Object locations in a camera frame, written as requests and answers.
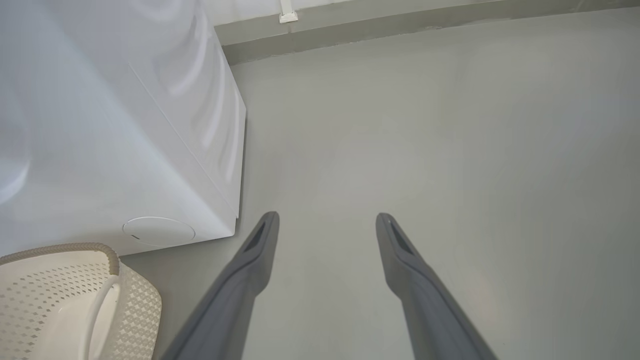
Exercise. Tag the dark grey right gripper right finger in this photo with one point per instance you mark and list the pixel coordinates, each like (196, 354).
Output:
(430, 310)

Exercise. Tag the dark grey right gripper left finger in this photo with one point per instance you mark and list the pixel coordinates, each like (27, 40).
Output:
(230, 300)

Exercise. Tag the white front-load washing machine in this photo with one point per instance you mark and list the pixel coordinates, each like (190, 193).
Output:
(100, 125)

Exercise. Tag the round white filter cover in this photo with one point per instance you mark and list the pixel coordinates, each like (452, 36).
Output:
(159, 231)

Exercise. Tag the cream perforated laundry basket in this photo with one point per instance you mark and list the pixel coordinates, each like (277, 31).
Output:
(50, 290)

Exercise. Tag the white wall conduit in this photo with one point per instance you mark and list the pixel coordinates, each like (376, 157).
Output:
(288, 15)

